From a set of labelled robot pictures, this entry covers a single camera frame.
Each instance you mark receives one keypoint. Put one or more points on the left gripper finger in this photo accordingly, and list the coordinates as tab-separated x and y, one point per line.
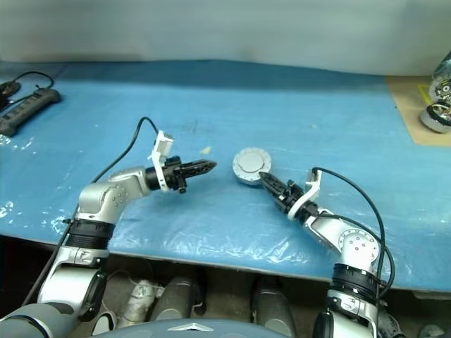
199	172
199	164

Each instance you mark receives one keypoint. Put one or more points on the grey rounded cylinder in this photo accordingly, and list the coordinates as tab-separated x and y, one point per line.
178	297
273	303

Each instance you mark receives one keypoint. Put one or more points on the white crumpled object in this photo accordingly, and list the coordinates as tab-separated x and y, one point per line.
140	299

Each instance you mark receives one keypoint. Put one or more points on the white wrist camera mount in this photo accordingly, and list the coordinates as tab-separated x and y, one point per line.
313	190
160	155

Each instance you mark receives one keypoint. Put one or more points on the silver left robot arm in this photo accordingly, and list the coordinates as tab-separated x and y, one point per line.
105	200

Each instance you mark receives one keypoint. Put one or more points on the blue plastic-covered table mat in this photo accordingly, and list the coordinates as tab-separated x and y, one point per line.
105	123

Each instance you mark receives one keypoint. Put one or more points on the brown cardboard sheet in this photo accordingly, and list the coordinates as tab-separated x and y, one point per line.
408	116

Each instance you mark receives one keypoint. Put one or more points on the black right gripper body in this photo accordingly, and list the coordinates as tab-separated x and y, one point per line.
290	199

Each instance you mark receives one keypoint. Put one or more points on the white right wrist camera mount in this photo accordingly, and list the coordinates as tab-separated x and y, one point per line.
313	190

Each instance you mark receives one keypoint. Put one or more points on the black power strip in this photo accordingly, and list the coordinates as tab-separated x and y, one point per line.
28	109

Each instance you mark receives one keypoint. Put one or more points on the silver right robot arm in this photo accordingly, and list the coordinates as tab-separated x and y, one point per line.
352	243

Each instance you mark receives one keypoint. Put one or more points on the grey robot torso with emblem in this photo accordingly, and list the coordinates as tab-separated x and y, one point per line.
190	329

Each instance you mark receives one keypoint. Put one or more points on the small white paper scrap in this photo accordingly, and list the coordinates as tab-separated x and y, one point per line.
205	150

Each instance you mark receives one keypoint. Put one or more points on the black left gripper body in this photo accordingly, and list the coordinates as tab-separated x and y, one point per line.
175	174

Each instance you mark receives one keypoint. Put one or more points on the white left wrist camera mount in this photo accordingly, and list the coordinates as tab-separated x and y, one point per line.
160	155

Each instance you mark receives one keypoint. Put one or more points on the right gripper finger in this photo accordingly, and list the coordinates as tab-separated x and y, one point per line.
273	193
276	181

